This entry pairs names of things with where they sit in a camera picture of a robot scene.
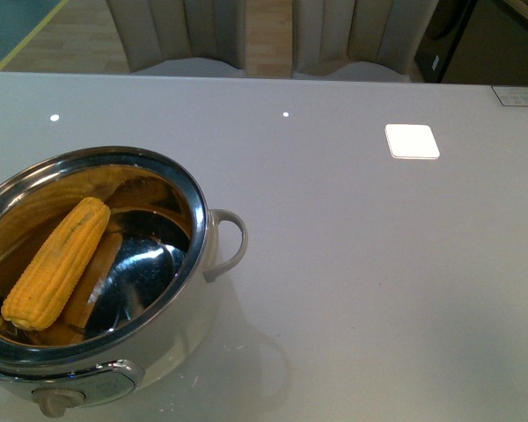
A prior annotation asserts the yellow corn cob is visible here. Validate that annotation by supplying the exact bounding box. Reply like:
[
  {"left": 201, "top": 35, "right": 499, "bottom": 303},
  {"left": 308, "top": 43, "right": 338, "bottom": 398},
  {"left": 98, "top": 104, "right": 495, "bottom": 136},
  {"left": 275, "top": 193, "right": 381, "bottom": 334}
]
[{"left": 1, "top": 197, "right": 111, "bottom": 331}]

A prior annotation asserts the white electric cooking pot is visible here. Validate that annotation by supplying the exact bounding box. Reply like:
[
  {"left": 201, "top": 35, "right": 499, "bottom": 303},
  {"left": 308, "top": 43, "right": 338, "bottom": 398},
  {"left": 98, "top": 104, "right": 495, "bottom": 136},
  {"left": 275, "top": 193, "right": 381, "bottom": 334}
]
[{"left": 0, "top": 147, "right": 247, "bottom": 418}]

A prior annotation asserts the right beige upholstered chair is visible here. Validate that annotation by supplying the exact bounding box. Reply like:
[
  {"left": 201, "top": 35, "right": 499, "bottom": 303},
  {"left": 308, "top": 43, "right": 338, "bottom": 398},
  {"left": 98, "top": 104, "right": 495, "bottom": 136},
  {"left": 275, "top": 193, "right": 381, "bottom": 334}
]
[{"left": 291, "top": 0, "right": 437, "bottom": 83}]

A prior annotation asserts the beige upholstered chair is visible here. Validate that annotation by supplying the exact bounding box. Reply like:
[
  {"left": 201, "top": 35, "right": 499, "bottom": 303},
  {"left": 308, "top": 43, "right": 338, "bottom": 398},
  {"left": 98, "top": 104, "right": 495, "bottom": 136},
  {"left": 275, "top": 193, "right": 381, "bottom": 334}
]
[
  {"left": 291, "top": 0, "right": 437, "bottom": 83},
  {"left": 106, "top": 0, "right": 246, "bottom": 78}
]

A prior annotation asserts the left beige upholstered chair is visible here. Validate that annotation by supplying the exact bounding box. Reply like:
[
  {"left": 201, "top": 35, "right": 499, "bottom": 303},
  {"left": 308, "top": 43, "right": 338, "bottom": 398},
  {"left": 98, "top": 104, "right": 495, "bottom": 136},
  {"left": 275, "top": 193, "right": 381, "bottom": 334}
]
[{"left": 106, "top": 0, "right": 246, "bottom": 78}]

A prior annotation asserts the dark cabinet appliance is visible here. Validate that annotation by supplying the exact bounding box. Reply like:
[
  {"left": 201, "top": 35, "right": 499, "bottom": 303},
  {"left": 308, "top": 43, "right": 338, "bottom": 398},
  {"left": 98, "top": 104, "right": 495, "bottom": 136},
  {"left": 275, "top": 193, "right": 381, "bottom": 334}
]
[{"left": 415, "top": 0, "right": 475, "bottom": 83}]

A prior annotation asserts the blue label sticker on table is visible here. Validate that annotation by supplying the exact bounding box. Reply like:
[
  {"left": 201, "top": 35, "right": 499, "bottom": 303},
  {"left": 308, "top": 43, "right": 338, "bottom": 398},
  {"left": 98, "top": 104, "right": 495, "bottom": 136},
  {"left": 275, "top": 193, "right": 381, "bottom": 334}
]
[{"left": 492, "top": 85, "right": 528, "bottom": 107}]

